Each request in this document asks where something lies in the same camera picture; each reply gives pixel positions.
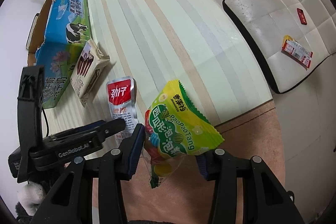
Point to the white floor scale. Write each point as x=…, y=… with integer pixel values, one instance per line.
x=31, y=31

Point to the beige biscuit box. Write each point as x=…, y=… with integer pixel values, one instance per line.
x=87, y=70

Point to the blue milk carton box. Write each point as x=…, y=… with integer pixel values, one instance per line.
x=58, y=38

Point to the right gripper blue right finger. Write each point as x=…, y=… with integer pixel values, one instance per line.
x=220, y=166

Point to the red silver snack packet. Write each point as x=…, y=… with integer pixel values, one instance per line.
x=121, y=100

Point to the red white packet on sofa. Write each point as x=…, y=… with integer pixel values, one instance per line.
x=296, y=51

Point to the green bubble gum candy bag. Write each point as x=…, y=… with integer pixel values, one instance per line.
x=175, y=128

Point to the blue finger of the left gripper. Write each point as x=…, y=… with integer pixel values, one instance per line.
x=111, y=128

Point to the small red box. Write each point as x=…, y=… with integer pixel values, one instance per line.
x=301, y=16

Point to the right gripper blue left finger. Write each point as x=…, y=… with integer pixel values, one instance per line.
x=118, y=165

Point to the white cushioned sofa seat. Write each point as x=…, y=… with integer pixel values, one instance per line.
x=264, y=23

